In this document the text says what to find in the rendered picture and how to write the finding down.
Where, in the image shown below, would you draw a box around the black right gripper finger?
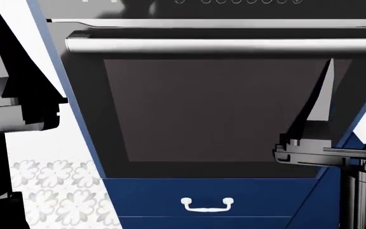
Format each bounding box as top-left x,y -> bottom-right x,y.
279,57 -> 335,147

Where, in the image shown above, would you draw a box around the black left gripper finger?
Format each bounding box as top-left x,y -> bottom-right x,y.
0,6 -> 69,109

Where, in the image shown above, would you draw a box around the black oven door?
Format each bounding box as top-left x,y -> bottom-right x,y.
44,18 -> 366,179

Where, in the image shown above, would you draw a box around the dark oven door window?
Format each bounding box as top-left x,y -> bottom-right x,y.
102,58 -> 353,163

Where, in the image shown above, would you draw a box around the black oven control panel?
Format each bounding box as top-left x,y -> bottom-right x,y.
81,0 -> 366,22

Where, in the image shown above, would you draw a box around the plain blue drawer front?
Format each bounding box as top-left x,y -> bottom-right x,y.
117,216 -> 294,229

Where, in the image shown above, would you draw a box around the blue kitchen cabinet frame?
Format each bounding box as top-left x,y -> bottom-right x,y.
25,0 -> 366,229

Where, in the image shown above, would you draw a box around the white drawer handle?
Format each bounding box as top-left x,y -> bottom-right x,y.
180,197 -> 235,213

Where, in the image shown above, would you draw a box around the silver oven door handle bar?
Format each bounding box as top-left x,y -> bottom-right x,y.
64,29 -> 366,53

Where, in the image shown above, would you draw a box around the blue drawer with white handle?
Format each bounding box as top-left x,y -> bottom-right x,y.
102,177 -> 318,218

